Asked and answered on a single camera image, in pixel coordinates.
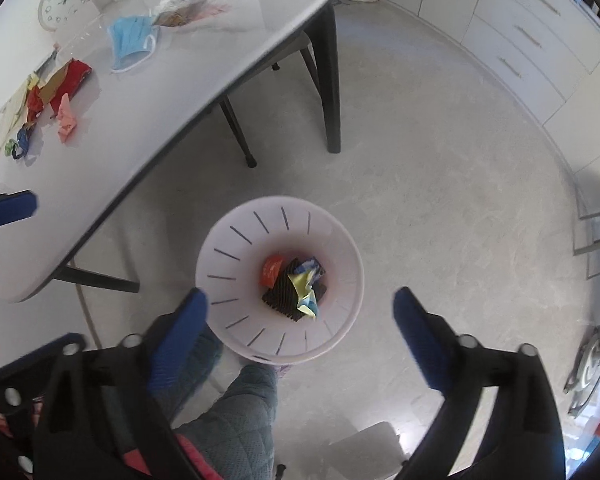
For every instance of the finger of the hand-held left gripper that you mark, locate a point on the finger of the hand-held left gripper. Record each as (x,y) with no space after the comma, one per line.
(7,210)
(27,362)

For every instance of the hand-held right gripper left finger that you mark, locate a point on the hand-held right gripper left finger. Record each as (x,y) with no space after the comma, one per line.
(177,342)

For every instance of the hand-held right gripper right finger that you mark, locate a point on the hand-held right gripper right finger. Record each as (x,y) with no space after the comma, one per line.
(420,342)

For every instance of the white slotted plastic waste bin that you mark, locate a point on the white slotted plastic waste bin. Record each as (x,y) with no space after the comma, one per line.
(240,260)

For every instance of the blue and green wrapper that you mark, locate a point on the blue and green wrapper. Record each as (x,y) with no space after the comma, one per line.
(20,142)

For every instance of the person's leg in grey pants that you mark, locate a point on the person's leg in grey pants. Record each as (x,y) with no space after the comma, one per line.
(240,420)

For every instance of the black table foot bar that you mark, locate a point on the black table foot bar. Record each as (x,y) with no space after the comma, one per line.
(97,280)

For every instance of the pink folded paper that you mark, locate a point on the pink folded paper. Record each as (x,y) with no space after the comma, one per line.
(66,120)

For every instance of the crumpled wrappers in basket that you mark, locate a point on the crumpled wrappers in basket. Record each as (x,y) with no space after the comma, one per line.
(280,297)

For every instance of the orange red wrapper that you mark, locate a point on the orange red wrapper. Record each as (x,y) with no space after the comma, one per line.
(271,271)

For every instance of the red cloth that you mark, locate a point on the red cloth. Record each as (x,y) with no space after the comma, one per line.
(195,460)

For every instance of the yellow and blue crumpled wrapper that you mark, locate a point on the yellow and blue crumpled wrapper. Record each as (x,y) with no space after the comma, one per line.
(305,285)

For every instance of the red and gold wrapper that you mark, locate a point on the red and gold wrapper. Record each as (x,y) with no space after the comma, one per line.
(62,82)

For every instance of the silver metal ornament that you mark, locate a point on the silver metal ornament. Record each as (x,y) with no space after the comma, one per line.
(587,370)

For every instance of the blue face mask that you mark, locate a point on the blue face mask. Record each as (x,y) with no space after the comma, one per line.
(130,40)

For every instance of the black table leg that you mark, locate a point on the black table leg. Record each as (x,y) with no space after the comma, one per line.
(331,85)

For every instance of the white drawer cabinet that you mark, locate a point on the white drawer cabinet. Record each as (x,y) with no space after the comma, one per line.
(520,25)

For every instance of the grey metal frame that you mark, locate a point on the grey metal frame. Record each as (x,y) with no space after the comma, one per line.
(592,232)

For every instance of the round white wall clock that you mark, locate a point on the round white wall clock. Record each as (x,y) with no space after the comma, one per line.
(65,0)

